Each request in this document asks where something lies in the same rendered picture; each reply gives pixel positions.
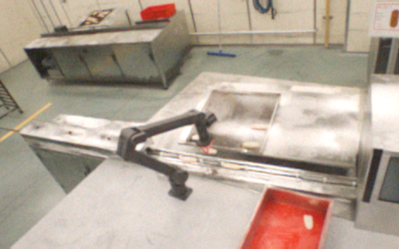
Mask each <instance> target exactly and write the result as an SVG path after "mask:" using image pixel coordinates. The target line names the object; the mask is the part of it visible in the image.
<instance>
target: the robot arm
mask: <svg viewBox="0 0 399 249"><path fill-rule="evenodd" d="M216 120H217V118H216V116H215V113H214V112H211V111H208V112H206V113H204V112H201V111H199V110H197V109H191V110H188V111H187V112H185V113H183V114H180V115H177V116H175V117H171V118H167V119H163V120H158V121H155V122H152V123H149V124H143V125H136V126H133V125H132V126H129V127H126V128H123V129H122V130H121V132H120V134H119V141H118V144H117V149H116V155H118V156H120V157H121V158H122V159H123V160H125V161H127V162H128V161H130V162H134V163H137V164H139V165H141V166H144V167H146V168H147V169H151V170H154V171H155V172H158V173H159V174H163V175H166V176H168V177H169V179H168V181H169V183H170V185H171V189H170V190H169V192H168V193H167V194H168V195H170V196H172V197H175V198H177V199H178V200H181V201H186V199H187V198H188V197H189V196H190V195H191V193H192V192H193V188H192V187H186V185H185V183H186V182H187V180H188V178H189V173H188V172H187V171H186V170H185V169H182V168H181V167H179V166H178V165H176V164H172V165H170V164H167V163H164V162H162V161H160V160H158V159H157V158H154V157H152V156H150V155H148V154H145V153H144V152H141V151H138V150H136V147H137V145H138V144H141V143H143V142H147V139H148V138H150V137H154V136H156V135H160V134H162V133H165V132H167V131H174V130H177V129H180V128H182V127H185V126H188V125H195V128H196V132H197V135H198V137H199V139H198V140H197V142H196V146H197V147H198V148H199V149H201V150H202V151H203V152H204V153H205V154H206V155H208V154H209V149H211V147H212V144H213V142H214V137H212V136H213V135H214V133H213V132H208V131H207V127H210V126H211V125H213V124H214V123H215V121H216ZM206 126H207V127H206ZM209 145H210V146H209ZM203 148H204V149H206V150H207V152H206V151H205V150H204V149H203Z"/></svg>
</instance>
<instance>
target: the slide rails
mask: <svg viewBox="0 0 399 249"><path fill-rule="evenodd" d="M145 152H150V153H158V154H160V153H163V154H164V155H168V156H177V157H179V156H180V155H177V154H171V153H166V152H161V151H155V150H145ZM145 154H148V153H145ZM148 155H150V156H158V155H152V154H148ZM181 156H182V157H183V156H186V155H181ZM159 157H163V158H169V159H173V160H178V161H183V160H181V159H176V158H171V157H167V156H159ZM191 157H194V158H195V159H196V160H197V161H200V158H201V157H196V156H191ZM183 162H184V161H183ZM203 162H208V163H217V164H222V163H224V164H227V162H223V161H217V160H212V159H207V158H203ZM193 163H197V162H193ZM197 164H202V165H207V166H212V167H217V168H224V167H221V166H215V165H211V164H206V163H197ZM231 164H236V165H239V166H240V167H241V168H245V166H248V165H242V164H238V163H231ZM248 169H257V170H262V171H267V172H270V169H269V168H263V167H253V166H248ZM237 170H240V171H246V172H250V173H255V174H261V175H265V176H274V175H270V174H265V173H261V172H255V171H250V170H245V169H237ZM271 170H272V173H277V174H282V175H292V176H296V173H293V172H289V171H283V170H278V169H271ZM299 176H301V177H306V178H312V179H316V180H318V179H321V180H324V178H326V180H327V181H330V182H340V183H349V184H352V181H347V180H343V179H338V178H333V177H330V178H328V177H323V176H315V175H308V174H304V173H299ZM279 177H284V178H289V179H294V180H299V181H303V182H316V183H321V184H326V185H331V186H333V185H335V186H340V187H345V188H353V189H357V188H354V187H350V186H345V185H340V184H338V185H336V184H331V183H327V182H318V181H308V180H304V179H299V178H293V177H289V176H279Z"/></svg>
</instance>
